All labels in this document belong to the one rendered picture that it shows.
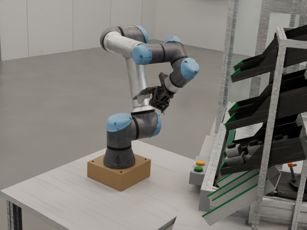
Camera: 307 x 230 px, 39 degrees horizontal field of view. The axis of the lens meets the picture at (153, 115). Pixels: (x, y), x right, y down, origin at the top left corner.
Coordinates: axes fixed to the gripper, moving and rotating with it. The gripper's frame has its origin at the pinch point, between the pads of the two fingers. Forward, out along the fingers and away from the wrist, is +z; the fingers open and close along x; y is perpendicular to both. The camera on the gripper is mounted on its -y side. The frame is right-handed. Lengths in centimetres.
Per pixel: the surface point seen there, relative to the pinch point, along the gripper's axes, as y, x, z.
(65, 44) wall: -549, 49, 569
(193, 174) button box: 20.4, 31.3, 6.2
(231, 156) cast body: 39, 16, -39
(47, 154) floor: -98, 15, 248
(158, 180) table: 18.5, 24.4, 25.6
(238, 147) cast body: 36, 17, -42
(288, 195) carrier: 32, 60, -23
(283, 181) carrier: 21, 63, -17
